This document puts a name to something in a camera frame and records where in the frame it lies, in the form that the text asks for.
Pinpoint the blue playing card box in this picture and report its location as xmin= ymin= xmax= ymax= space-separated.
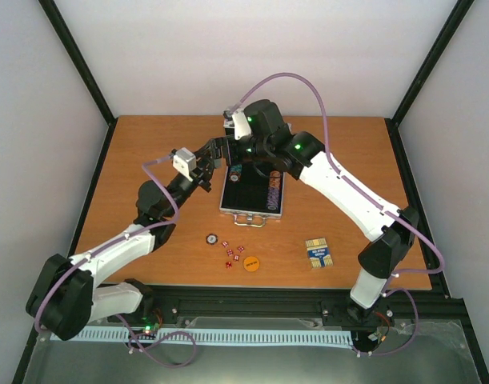
xmin=305 ymin=238 xmax=333 ymax=269

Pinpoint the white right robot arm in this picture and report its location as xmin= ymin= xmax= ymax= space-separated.
xmin=194 ymin=99 xmax=419 ymax=310

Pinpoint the aluminium poker case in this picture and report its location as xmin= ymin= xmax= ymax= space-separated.
xmin=218 ymin=118 xmax=286 ymax=228

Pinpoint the red poker chip stack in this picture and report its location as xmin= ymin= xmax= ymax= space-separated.
xmin=269 ymin=170 xmax=283 ymax=188

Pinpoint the black poker chip stack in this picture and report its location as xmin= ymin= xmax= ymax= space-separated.
xmin=206 ymin=234 xmax=218 ymax=245

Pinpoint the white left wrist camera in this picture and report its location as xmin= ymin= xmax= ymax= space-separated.
xmin=172 ymin=147 xmax=197 ymax=182

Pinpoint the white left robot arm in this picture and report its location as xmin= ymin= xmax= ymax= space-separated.
xmin=26 ymin=161 xmax=214 ymax=341

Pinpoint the brown poker chip stack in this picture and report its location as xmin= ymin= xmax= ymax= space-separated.
xmin=228 ymin=168 xmax=242 ymax=182

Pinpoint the light blue cable duct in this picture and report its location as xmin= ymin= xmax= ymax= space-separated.
xmin=72 ymin=326 xmax=353 ymax=349

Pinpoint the orange dealer button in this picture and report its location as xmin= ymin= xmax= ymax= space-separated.
xmin=242 ymin=256 xmax=260 ymax=272

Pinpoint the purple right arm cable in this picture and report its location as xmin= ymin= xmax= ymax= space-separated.
xmin=227 ymin=73 xmax=446 ymax=358

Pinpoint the purple poker chip stack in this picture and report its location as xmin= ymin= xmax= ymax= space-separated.
xmin=267 ymin=184 xmax=283 ymax=211

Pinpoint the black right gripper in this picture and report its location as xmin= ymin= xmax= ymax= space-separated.
xmin=198 ymin=136 xmax=271 ymax=170

